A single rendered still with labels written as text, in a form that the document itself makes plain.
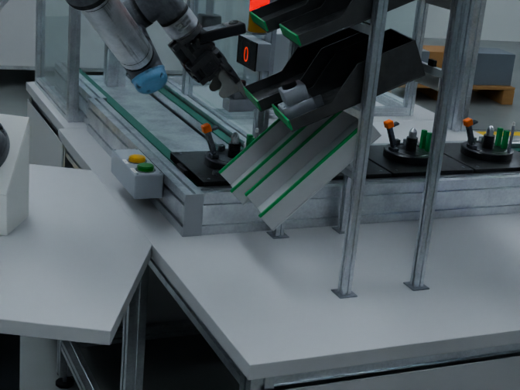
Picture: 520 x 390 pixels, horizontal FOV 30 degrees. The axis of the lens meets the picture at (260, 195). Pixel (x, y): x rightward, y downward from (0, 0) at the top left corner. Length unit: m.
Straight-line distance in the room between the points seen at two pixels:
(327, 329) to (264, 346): 0.15
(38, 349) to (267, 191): 1.69
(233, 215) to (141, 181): 0.23
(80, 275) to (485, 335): 0.79
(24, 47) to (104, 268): 5.29
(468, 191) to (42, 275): 1.11
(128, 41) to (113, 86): 1.33
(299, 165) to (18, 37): 5.33
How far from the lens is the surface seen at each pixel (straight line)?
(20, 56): 7.22
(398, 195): 2.39
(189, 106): 2.99
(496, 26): 11.81
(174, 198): 2.21
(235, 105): 2.28
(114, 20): 1.92
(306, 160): 1.99
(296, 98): 1.87
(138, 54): 2.04
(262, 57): 2.45
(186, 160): 2.35
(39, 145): 3.40
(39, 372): 3.37
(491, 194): 2.55
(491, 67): 8.19
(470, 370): 1.92
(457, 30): 1.91
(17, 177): 2.16
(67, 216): 2.27
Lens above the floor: 1.65
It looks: 18 degrees down
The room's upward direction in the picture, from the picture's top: 5 degrees clockwise
